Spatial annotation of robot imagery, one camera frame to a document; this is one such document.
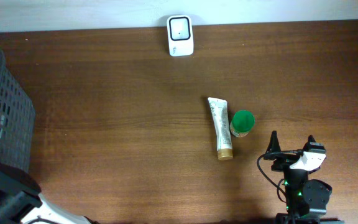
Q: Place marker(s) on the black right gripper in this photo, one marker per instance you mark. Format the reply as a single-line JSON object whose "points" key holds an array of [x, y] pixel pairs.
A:
{"points": [[284, 159]]}

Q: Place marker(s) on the green lid jar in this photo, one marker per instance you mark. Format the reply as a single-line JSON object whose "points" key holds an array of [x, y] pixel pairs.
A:
{"points": [[242, 123]]}

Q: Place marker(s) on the white tube gold cap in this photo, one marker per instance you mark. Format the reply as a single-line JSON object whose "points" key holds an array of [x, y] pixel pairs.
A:
{"points": [[219, 113]]}

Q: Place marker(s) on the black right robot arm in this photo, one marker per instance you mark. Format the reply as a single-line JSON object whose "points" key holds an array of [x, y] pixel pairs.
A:
{"points": [[306, 199]]}

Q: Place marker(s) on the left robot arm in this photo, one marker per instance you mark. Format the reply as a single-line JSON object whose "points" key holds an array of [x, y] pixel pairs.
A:
{"points": [[149, 190]]}

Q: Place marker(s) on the white barcode scanner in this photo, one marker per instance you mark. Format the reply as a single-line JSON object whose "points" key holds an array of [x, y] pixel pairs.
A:
{"points": [[180, 35]]}

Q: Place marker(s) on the dark grey mesh basket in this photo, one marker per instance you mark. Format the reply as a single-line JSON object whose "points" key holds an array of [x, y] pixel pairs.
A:
{"points": [[17, 116]]}

